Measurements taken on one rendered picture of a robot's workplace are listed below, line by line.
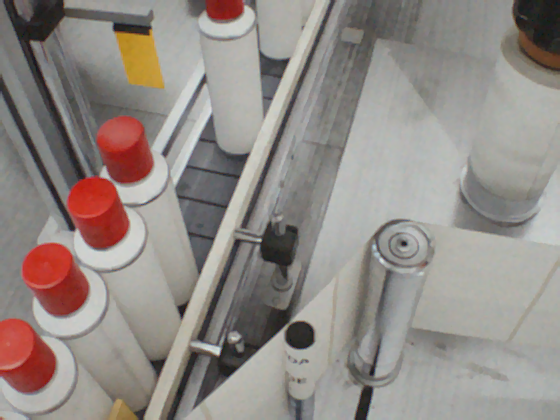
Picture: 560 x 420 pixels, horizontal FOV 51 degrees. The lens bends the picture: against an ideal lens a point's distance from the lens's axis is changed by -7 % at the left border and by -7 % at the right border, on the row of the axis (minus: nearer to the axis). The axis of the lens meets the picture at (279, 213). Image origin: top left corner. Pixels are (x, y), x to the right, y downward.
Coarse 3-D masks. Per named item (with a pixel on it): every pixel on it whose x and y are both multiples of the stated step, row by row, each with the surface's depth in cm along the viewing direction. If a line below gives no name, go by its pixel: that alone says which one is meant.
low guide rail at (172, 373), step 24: (312, 24) 72; (288, 72) 68; (288, 96) 67; (264, 120) 64; (264, 144) 62; (240, 192) 59; (240, 216) 58; (216, 240) 56; (216, 264) 54; (192, 312) 52; (192, 336) 51; (168, 360) 49; (168, 384) 48; (168, 408) 48
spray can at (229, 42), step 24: (216, 0) 50; (240, 0) 51; (216, 24) 52; (240, 24) 53; (216, 48) 54; (240, 48) 54; (216, 72) 56; (240, 72) 56; (216, 96) 59; (240, 96) 58; (216, 120) 62; (240, 120) 61; (240, 144) 64
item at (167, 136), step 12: (204, 72) 61; (192, 84) 60; (204, 84) 62; (180, 96) 60; (192, 96) 60; (180, 108) 59; (168, 120) 58; (180, 120) 58; (168, 132) 57; (156, 144) 56; (168, 144) 57
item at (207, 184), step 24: (312, 48) 75; (264, 72) 73; (264, 96) 71; (216, 144) 67; (192, 168) 65; (216, 168) 65; (240, 168) 65; (264, 168) 65; (192, 192) 63; (216, 192) 63; (192, 216) 61; (216, 216) 61; (192, 240) 60; (216, 288) 57; (192, 360) 53
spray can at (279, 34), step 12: (264, 0) 67; (276, 0) 66; (288, 0) 67; (300, 0) 68; (264, 12) 68; (276, 12) 68; (288, 12) 68; (300, 12) 70; (264, 24) 70; (276, 24) 69; (288, 24) 69; (300, 24) 71; (264, 36) 71; (276, 36) 71; (288, 36) 71; (300, 36) 72; (264, 48) 73; (276, 48) 72; (288, 48) 72; (276, 60) 74; (288, 60) 74
